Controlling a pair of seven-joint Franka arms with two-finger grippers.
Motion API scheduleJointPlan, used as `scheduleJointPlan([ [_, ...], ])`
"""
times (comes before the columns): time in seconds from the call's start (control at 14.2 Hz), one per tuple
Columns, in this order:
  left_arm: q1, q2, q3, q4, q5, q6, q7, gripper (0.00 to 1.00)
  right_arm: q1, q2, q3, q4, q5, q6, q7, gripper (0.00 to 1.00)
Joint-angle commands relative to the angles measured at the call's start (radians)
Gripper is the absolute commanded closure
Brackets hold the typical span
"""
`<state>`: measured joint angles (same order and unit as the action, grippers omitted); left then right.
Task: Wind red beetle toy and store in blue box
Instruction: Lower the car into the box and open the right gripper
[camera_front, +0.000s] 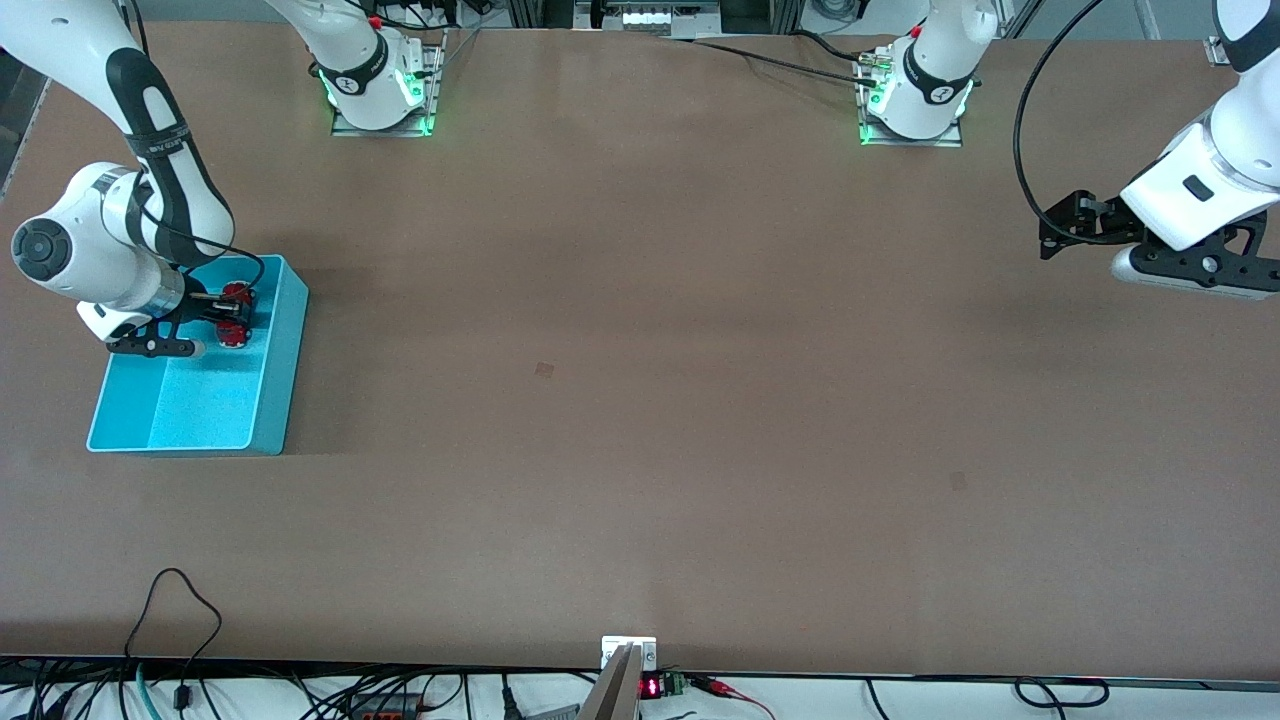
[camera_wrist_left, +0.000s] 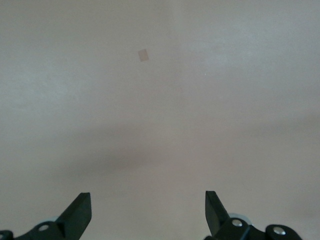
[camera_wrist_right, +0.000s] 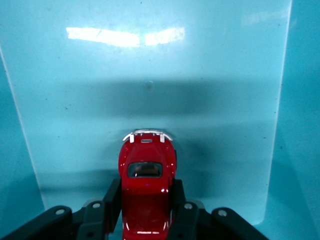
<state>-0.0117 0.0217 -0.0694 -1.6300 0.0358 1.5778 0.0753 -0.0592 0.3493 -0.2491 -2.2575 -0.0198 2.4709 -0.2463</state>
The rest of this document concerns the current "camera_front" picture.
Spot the red beetle toy car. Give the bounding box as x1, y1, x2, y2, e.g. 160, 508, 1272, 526
217, 282, 256, 349

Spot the blue plastic box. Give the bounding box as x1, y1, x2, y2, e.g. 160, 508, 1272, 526
86, 254, 310, 457

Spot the grey device with white lights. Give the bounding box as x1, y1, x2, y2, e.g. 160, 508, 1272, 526
575, 0, 723, 36

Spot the grey aluminium bar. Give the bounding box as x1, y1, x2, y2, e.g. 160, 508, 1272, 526
578, 643, 641, 720

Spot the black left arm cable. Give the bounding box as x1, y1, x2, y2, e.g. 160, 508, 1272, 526
1013, 0, 1111, 246

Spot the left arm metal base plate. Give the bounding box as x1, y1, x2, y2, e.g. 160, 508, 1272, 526
855, 45, 966, 149

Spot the short black base cable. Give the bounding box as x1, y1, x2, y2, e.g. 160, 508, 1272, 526
795, 30, 873, 63

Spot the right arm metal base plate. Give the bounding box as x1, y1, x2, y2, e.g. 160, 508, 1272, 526
330, 28, 446, 138

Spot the thin looped black cable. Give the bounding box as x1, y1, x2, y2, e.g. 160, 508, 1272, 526
125, 568, 223, 711

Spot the long black base cable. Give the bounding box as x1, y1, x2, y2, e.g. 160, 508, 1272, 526
660, 38, 881, 86

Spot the tangled black cable bundle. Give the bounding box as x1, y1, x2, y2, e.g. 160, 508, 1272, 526
0, 655, 471, 720

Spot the coiled black cable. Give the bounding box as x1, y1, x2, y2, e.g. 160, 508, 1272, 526
1015, 678, 1111, 709

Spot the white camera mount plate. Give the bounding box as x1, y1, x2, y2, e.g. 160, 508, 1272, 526
601, 636, 658, 671

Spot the red wire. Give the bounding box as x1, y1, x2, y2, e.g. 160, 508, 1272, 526
690, 675, 776, 720

